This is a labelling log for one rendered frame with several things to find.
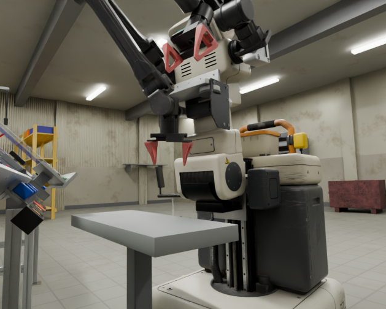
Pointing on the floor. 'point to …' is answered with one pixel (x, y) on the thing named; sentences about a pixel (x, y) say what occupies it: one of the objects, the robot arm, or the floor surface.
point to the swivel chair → (164, 187)
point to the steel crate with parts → (358, 195)
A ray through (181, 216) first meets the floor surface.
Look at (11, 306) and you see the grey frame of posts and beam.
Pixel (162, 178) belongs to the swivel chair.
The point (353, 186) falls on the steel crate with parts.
